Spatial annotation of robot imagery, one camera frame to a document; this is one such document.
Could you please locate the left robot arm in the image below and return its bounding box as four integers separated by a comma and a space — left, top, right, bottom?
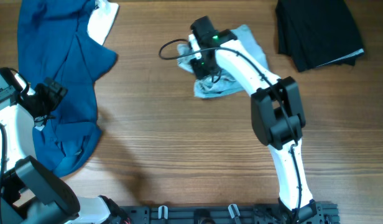
0, 67, 121, 223

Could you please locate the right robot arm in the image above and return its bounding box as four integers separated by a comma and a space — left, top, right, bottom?
188, 16, 317, 223

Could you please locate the dark blue shirt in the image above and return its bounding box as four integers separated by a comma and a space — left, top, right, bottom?
17, 0, 117, 177

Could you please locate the white garment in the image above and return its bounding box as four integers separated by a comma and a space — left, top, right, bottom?
87, 0, 119, 45

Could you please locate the folded black garment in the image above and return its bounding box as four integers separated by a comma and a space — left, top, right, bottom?
275, 0, 365, 72

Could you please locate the right black cable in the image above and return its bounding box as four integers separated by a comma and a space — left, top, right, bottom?
158, 38, 303, 224

